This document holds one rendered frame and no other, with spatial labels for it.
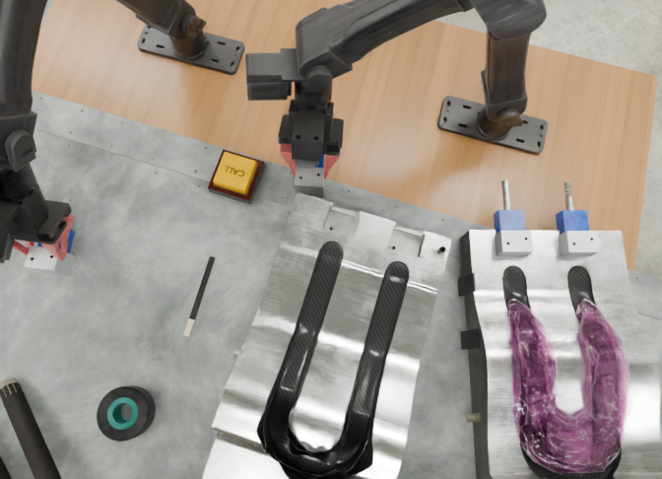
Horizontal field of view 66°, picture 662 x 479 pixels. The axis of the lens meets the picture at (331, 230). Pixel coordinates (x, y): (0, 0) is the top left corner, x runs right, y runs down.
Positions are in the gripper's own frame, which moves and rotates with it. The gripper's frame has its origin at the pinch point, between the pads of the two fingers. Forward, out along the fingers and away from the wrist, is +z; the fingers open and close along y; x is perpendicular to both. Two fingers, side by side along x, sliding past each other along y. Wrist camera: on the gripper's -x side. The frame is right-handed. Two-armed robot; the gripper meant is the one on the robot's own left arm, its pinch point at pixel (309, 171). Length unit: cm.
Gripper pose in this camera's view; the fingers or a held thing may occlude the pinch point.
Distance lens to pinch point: 89.7
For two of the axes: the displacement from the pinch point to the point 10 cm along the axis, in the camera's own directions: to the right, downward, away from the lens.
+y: 10.0, 0.8, 0.0
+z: -0.6, 7.0, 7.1
